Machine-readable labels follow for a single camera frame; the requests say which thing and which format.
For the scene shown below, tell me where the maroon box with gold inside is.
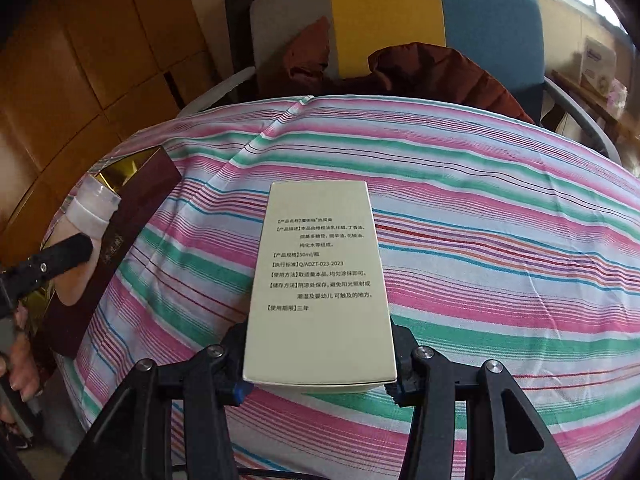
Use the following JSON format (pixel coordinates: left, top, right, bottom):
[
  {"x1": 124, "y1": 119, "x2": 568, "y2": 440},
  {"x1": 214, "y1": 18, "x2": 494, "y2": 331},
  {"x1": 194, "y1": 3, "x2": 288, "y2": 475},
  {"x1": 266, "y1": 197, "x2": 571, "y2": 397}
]
[{"x1": 14, "y1": 146, "x2": 183, "y2": 361}]

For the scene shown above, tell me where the grey yellow blue chair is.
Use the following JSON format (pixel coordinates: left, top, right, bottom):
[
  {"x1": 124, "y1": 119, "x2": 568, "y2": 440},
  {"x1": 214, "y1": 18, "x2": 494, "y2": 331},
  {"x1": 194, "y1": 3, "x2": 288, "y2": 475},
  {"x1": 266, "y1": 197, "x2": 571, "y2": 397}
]
[{"x1": 177, "y1": 0, "x2": 623, "y2": 166}]

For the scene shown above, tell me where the pink bottle with white cap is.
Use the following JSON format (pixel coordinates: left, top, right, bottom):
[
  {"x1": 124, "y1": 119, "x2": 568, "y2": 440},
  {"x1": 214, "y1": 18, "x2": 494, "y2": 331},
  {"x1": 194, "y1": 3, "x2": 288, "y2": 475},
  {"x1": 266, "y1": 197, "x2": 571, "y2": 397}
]
[{"x1": 50, "y1": 172, "x2": 123, "y2": 306}]

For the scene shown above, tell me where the wooden panel cabinet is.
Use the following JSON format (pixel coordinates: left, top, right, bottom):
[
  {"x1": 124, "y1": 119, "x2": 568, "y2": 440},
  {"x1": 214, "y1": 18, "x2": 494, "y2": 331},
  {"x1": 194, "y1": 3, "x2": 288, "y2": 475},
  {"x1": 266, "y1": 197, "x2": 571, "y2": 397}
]
[{"x1": 0, "y1": 0, "x2": 236, "y2": 251}]

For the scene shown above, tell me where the striped tablecloth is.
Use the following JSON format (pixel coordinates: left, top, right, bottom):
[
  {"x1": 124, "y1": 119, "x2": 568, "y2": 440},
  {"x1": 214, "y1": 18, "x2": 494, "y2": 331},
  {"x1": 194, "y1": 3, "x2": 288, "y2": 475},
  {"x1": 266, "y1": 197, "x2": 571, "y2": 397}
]
[{"x1": 42, "y1": 94, "x2": 640, "y2": 480}]

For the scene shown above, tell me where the pink tissue pack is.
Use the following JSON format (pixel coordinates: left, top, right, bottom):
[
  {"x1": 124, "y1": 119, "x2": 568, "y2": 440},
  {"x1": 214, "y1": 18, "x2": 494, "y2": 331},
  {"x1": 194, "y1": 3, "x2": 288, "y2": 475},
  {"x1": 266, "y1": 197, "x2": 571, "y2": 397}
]
[{"x1": 606, "y1": 80, "x2": 630, "y2": 116}]

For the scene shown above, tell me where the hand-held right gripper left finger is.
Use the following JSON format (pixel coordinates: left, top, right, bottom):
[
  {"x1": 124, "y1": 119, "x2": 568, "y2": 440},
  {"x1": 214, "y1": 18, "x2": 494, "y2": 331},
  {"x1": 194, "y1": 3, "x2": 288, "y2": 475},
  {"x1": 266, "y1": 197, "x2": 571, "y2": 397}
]
[{"x1": 60, "y1": 322, "x2": 251, "y2": 480}]

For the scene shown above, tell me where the white cardboard carton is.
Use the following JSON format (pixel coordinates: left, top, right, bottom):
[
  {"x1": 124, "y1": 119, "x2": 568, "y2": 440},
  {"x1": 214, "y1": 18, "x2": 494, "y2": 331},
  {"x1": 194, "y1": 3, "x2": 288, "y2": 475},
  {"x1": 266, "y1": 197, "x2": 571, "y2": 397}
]
[{"x1": 579, "y1": 36, "x2": 618, "y2": 90}]

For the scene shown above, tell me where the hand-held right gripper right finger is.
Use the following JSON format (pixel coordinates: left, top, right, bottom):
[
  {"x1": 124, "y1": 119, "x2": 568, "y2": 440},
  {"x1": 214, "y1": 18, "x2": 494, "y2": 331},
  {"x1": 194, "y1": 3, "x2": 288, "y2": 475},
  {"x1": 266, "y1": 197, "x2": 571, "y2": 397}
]
[{"x1": 385, "y1": 322, "x2": 581, "y2": 480}]

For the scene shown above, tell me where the person's left hand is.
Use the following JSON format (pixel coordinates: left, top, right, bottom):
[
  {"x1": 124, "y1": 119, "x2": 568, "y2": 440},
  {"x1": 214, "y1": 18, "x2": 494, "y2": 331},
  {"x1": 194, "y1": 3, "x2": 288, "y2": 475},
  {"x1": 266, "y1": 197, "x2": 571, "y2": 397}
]
[{"x1": 0, "y1": 305, "x2": 45, "y2": 402}]

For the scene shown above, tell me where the dark red jacket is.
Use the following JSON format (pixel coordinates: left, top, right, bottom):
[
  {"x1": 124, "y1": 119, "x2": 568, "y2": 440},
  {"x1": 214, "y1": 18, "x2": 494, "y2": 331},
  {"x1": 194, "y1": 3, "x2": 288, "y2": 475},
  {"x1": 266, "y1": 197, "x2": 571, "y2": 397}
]
[{"x1": 282, "y1": 15, "x2": 537, "y2": 125}]

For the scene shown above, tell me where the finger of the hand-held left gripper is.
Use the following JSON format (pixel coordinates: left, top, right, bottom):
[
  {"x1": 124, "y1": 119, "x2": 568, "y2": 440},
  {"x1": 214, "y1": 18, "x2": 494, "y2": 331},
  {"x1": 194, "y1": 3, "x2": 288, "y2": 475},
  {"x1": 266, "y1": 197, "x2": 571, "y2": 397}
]
[{"x1": 0, "y1": 234, "x2": 95, "y2": 302}]

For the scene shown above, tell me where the cream printed carton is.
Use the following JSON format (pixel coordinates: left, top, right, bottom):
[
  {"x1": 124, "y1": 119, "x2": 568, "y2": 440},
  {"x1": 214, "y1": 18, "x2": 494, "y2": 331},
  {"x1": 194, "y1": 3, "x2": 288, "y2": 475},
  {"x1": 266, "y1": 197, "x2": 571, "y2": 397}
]
[{"x1": 242, "y1": 180, "x2": 399, "y2": 395}]

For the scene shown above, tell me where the cluttered wooden shelf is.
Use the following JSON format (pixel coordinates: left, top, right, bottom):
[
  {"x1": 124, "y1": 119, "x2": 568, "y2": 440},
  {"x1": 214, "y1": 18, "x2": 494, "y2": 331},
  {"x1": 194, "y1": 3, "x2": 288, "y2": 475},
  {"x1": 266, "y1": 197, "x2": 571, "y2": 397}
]
[{"x1": 550, "y1": 69, "x2": 640, "y2": 148}]

